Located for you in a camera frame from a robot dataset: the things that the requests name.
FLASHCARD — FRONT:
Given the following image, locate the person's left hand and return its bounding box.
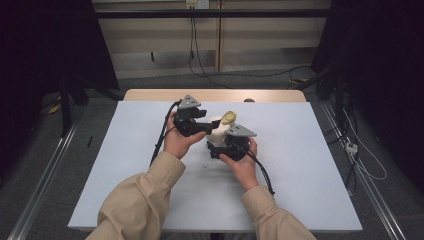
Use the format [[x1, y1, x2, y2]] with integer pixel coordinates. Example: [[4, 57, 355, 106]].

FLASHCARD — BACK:
[[163, 111, 208, 160]]

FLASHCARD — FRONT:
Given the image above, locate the white power strip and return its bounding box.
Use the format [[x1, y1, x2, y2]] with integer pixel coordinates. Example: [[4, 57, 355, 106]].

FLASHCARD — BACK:
[[345, 141, 359, 156]]

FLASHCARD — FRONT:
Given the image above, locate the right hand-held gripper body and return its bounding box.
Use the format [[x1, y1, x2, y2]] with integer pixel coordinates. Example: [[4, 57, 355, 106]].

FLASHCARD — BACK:
[[209, 123, 258, 163]]

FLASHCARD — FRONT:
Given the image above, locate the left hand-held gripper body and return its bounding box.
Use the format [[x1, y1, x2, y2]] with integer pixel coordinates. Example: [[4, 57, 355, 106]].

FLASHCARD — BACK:
[[173, 94, 205, 138]]

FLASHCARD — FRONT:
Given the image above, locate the clear jar with white lid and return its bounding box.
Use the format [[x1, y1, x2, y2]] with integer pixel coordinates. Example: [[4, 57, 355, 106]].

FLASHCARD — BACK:
[[204, 110, 239, 148]]

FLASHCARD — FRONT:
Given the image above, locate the black wall cable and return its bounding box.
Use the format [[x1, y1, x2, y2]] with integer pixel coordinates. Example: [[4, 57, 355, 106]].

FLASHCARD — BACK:
[[188, 16, 313, 89]]

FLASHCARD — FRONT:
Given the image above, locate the person's right hand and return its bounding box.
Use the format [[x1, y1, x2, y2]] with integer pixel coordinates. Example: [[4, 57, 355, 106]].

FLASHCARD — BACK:
[[219, 136, 260, 193]]

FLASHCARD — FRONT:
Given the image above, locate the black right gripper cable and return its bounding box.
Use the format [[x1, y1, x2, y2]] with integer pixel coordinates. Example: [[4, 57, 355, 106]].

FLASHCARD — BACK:
[[245, 148, 276, 196]]

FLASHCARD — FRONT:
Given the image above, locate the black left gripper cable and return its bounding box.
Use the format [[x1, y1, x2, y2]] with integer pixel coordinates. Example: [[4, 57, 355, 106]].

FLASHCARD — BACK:
[[149, 99, 183, 167]]

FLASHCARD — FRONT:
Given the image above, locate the aluminium floor rail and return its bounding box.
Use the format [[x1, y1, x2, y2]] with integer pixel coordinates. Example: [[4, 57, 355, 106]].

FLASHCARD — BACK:
[[6, 123, 79, 240], [319, 99, 408, 240]]

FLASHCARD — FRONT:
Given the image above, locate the white wall socket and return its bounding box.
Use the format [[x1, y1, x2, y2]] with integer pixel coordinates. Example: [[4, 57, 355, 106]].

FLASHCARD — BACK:
[[185, 0, 210, 10]]

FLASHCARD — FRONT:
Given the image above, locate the black metal stand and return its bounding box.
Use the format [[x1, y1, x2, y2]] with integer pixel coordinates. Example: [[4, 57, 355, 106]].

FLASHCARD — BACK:
[[59, 74, 124, 138]]

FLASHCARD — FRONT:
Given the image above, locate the dark curtain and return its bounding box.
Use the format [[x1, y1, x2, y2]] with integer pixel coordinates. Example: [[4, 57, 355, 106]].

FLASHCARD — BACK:
[[311, 0, 424, 194], [0, 0, 119, 178]]

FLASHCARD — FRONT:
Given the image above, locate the black horizontal bar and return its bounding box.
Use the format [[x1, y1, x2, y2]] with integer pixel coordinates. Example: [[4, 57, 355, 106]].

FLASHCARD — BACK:
[[93, 9, 334, 19]]

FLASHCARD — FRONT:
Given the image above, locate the white cable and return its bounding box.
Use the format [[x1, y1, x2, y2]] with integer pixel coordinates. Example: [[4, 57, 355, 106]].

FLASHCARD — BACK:
[[343, 109, 388, 182]]

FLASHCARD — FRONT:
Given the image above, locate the wooden wall post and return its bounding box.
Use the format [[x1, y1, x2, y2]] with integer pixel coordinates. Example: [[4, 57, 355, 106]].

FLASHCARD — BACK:
[[214, 0, 224, 73]]

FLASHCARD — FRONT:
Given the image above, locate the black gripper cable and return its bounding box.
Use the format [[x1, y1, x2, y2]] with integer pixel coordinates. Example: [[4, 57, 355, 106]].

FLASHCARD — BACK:
[[245, 148, 276, 196], [149, 99, 183, 167]]

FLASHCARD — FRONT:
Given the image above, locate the white table board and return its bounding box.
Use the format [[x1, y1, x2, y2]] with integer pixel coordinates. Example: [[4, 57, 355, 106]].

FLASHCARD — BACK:
[[67, 100, 364, 233]]

